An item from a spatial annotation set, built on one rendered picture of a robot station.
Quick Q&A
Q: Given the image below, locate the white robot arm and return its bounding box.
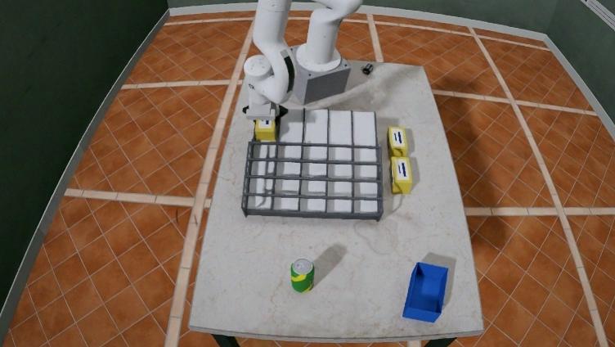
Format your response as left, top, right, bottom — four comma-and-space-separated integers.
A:
244, 0, 363, 120

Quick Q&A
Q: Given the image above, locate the blue open box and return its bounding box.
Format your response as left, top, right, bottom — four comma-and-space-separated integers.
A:
402, 264, 448, 322

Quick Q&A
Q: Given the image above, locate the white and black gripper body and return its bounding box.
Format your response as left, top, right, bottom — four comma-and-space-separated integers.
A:
249, 97, 280, 116

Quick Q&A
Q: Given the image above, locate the green and yellow drink can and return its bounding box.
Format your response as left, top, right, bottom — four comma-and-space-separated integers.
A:
290, 258, 314, 293

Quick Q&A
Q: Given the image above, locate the grey metal grid rack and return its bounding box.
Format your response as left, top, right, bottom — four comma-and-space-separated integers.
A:
248, 145, 377, 214

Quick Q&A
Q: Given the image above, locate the yellow butter carton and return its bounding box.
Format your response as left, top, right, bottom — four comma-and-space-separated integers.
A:
386, 127, 407, 160
255, 120, 276, 141
389, 156, 412, 194

